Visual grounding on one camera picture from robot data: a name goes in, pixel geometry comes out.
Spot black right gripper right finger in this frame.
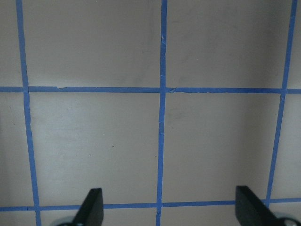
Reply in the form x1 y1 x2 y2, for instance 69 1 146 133
235 186 279 226

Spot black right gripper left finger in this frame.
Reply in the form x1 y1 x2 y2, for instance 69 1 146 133
71 188 104 226

